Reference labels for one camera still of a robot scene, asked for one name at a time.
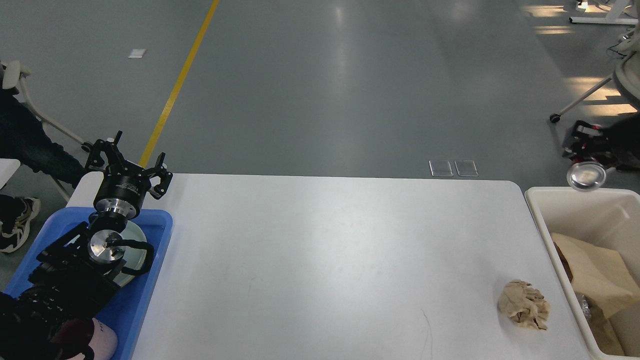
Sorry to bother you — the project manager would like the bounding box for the white office chair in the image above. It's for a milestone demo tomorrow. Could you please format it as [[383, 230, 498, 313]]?
[[549, 24, 640, 124]]

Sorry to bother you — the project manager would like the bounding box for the pink mug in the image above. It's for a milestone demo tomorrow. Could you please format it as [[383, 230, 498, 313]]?
[[51, 317, 118, 360]]

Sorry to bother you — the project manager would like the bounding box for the brown paper bag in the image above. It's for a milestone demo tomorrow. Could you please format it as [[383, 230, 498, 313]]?
[[551, 232, 640, 319]]

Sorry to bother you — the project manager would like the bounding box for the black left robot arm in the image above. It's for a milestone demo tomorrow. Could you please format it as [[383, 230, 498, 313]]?
[[1, 131, 174, 360]]

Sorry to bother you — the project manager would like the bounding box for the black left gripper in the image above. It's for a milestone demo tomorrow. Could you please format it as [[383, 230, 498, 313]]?
[[85, 130, 174, 220]]

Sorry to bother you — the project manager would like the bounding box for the seated person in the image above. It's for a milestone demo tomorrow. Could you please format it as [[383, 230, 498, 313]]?
[[0, 89, 86, 254]]

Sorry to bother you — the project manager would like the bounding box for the crushed red can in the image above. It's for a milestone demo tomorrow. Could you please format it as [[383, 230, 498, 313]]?
[[565, 136, 608, 192]]

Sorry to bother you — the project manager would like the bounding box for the clear floor plate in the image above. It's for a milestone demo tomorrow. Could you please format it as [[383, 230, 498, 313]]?
[[429, 160, 454, 178], [454, 160, 479, 178]]

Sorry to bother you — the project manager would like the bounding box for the clear floor plate left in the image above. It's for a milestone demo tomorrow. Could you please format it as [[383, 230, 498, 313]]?
[[429, 160, 454, 178]]

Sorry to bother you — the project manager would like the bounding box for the aluminium foil tray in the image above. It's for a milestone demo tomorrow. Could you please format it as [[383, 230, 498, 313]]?
[[574, 292, 593, 322]]

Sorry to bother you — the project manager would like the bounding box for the blue plastic tray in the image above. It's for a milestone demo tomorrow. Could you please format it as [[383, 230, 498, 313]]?
[[3, 206, 173, 360]]

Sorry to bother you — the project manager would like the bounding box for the clear floor plate right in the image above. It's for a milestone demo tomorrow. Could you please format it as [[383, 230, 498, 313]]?
[[454, 160, 479, 178]]

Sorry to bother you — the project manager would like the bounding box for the green plate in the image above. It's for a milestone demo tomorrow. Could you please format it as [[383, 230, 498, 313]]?
[[112, 221, 148, 288]]

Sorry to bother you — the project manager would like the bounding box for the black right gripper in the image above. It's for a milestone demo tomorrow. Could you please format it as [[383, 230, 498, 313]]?
[[562, 115, 640, 171]]

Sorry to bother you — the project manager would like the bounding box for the beige plastic bin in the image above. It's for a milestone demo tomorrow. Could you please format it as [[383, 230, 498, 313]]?
[[525, 186, 640, 360]]

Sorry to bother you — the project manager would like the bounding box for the brown paper ball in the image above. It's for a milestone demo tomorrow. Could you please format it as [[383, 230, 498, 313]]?
[[497, 279, 551, 331]]

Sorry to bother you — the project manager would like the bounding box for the brown paper in bin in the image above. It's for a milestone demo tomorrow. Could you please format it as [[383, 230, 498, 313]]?
[[587, 305, 626, 356]]

